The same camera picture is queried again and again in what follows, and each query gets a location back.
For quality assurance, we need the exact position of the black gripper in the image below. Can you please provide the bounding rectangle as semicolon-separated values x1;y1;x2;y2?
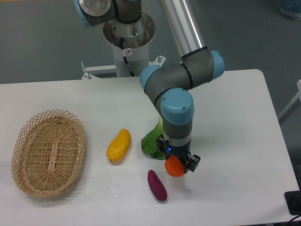
156;135;201;173

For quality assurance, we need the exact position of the black device at edge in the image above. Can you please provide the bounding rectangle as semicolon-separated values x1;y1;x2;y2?
284;190;301;216

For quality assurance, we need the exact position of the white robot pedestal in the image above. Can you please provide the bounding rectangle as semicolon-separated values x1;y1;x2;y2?
103;13;155;77

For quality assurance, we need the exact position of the white metal mounting bracket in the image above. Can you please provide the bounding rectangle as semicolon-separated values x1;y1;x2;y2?
81;55;166;80

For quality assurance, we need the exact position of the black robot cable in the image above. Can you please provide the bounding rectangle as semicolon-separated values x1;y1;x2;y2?
119;37;136;77

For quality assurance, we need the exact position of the yellow mango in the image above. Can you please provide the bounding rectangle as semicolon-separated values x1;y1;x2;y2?
106;129;131;163

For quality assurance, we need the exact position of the white frame at right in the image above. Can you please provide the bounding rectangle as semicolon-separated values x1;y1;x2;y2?
278;80;301;125

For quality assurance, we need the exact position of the orange fruit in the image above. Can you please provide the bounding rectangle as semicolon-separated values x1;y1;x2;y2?
165;155;185;178

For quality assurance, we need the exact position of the woven wicker basket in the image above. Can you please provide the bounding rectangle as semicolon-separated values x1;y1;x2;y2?
11;109;86;198

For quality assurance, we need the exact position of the blue object top right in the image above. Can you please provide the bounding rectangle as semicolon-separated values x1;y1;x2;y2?
278;0;301;21

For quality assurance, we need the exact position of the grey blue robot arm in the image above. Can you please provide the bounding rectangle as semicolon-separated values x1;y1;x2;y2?
74;0;225;172

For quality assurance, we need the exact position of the purple sweet potato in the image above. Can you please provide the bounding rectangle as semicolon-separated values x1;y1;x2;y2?
147;170;167;202

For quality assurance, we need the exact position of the green leafy vegetable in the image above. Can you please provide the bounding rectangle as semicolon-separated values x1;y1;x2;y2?
141;117;165;160

